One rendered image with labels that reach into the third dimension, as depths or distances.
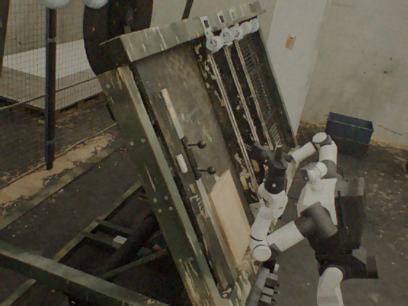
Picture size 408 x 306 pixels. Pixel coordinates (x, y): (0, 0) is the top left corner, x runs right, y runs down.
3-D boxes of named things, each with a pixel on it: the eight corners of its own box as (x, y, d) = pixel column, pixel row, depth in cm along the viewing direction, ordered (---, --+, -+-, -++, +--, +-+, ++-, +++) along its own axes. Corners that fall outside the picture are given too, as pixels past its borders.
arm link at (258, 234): (256, 206, 198) (242, 241, 206) (258, 219, 189) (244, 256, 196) (278, 212, 199) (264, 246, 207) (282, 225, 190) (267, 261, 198)
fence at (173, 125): (227, 283, 212) (235, 283, 210) (153, 93, 190) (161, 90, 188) (230, 277, 216) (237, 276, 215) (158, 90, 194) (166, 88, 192)
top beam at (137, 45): (108, 71, 164) (130, 63, 160) (97, 44, 161) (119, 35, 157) (251, 17, 357) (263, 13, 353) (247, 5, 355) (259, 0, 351)
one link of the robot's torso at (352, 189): (371, 227, 229) (362, 162, 218) (371, 265, 199) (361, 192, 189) (312, 229, 240) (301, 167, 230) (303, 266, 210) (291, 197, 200)
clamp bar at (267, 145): (272, 187, 306) (306, 180, 296) (213, 15, 278) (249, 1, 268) (275, 181, 315) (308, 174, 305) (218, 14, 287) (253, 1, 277)
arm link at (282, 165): (270, 170, 171) (268, 193, 178) (294, 166, 173) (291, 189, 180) (259, 151, 181) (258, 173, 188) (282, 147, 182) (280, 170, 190)
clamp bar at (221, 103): (254, 224, 261) (294, 218, 251) (182, 24, 232) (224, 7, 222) (258, 216, 269) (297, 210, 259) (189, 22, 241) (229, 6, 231)
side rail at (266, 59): (283, 149, 379) (296, 146, 374) (241, 21, 353) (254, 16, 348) (285, 146, 386) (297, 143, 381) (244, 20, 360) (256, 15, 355)
